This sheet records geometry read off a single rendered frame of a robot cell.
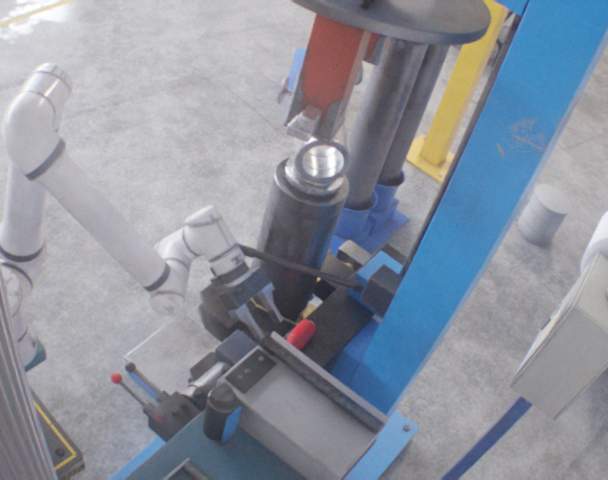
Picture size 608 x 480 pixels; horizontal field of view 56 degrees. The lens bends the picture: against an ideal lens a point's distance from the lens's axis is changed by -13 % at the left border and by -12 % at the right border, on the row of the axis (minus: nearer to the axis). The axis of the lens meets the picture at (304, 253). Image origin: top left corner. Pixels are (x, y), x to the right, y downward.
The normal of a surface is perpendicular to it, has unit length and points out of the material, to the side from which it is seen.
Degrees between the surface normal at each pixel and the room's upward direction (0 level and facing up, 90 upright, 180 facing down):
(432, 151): 90
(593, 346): 90
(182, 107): 0
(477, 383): 0
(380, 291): 90
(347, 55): 90
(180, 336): 0
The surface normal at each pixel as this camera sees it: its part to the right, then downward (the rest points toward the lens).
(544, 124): -0.59, 0.48
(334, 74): -0.36, 0.62
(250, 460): 0.22, -0.67
